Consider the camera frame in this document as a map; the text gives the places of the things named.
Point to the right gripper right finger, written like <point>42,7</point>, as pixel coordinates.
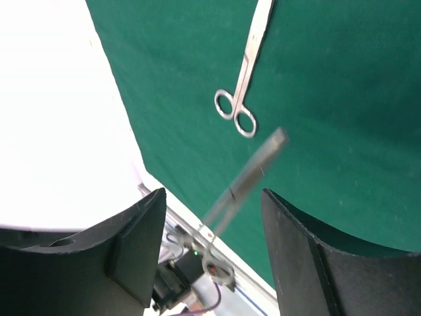
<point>320,270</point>

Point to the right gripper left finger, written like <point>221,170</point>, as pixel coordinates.
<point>107,269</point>

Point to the steel hemostat clamp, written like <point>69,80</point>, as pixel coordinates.
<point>243,184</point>

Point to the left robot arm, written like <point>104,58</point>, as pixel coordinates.
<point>174,279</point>

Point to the steel surgical scissors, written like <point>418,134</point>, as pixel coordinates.
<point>255,37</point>

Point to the green surgical cloth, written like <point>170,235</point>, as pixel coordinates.
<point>342,78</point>

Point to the aluminium rail frame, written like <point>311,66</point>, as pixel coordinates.
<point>184,231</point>

